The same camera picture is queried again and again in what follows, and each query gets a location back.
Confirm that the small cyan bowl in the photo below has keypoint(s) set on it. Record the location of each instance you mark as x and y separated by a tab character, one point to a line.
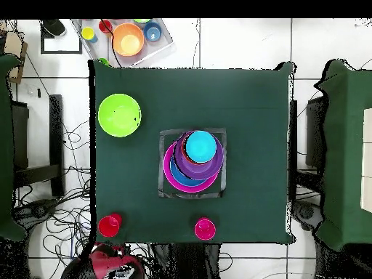
201	146

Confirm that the purple bowl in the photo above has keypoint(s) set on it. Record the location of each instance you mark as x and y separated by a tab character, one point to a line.
200	171

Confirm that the large blue bowl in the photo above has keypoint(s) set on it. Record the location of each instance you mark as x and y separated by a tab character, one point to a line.
180	177

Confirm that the large pink bowl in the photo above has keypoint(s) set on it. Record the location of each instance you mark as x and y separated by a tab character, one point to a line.
167	171

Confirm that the pink cup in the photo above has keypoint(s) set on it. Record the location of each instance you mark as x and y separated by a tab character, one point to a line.
205	229

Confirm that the red cup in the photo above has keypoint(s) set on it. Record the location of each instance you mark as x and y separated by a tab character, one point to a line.
105	26
108	226

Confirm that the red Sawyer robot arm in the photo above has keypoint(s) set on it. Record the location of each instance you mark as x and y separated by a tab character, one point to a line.
107	261

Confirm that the dark green table cloth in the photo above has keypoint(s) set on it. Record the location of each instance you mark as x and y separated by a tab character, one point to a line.
189	84

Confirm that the large green bowl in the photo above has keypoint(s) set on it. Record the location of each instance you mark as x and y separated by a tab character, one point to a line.
119	115

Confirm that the green cup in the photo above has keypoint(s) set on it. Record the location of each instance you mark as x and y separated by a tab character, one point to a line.
103	61

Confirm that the blue cup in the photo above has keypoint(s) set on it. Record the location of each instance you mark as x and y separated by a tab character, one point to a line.
153	31

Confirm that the large orange bowl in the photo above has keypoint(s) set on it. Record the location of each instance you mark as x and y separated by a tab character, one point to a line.
128	40

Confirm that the black floor device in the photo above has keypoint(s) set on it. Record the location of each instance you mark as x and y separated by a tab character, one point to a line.
37	209
305	212

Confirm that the clear plastic tray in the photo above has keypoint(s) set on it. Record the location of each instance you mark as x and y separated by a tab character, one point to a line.
100	48

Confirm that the yellow cup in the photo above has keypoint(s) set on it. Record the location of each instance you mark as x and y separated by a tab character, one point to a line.
87	33

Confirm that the green covered side table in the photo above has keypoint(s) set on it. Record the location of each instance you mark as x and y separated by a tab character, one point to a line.
5	145
345	145

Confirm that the beige box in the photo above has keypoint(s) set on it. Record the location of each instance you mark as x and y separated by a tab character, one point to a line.
366	159

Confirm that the person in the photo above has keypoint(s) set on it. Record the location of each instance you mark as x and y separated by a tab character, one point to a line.
53	27

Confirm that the brown cardboard box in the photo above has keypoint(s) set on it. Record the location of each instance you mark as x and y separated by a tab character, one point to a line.
16	49

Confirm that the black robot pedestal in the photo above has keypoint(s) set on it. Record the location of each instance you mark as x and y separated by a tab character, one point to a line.
186	261

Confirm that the black table leg frame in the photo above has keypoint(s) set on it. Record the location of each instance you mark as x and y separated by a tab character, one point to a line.
55	130
312	130

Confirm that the black floor tape frame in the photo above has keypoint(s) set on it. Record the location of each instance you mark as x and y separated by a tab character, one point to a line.
61	52

